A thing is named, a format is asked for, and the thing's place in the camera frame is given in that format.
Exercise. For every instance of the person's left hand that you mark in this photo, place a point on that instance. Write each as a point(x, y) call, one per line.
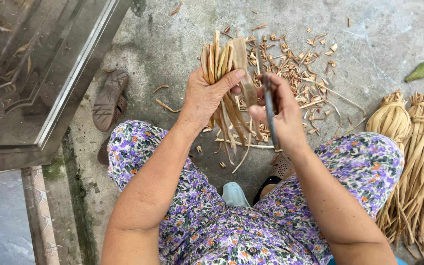
point(202, 97)

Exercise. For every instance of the person's right hand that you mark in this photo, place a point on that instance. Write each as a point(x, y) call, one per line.
point(289, 114)

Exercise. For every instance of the metal knife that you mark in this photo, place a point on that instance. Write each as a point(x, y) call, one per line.
point(269, 103)

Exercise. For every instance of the bunch of dried leaf strips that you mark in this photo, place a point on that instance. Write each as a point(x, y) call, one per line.
point(230, 88)

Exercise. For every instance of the pile of cut leaf scraps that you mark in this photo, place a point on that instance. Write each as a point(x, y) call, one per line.
point(293, 73)

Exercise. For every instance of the long dried leaf strand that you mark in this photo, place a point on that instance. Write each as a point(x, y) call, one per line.
point(339, 106)

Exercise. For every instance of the brown perforated sandal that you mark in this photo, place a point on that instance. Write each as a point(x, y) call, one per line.
point(280, 166)

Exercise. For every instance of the light blue plastic stool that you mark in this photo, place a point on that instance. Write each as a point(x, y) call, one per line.
point(234, 195)

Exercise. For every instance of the floral purple clothing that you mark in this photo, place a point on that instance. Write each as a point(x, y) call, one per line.
point(256, 206)

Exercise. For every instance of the tied bundle of dried leaves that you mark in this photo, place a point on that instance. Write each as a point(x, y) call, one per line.
point(423, 173)
point(390, 147)

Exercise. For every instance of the green leaf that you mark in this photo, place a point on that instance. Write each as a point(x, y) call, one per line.
point(418, 71)

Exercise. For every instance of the glass door with metal frame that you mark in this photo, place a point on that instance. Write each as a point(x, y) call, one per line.
point(35, 73)

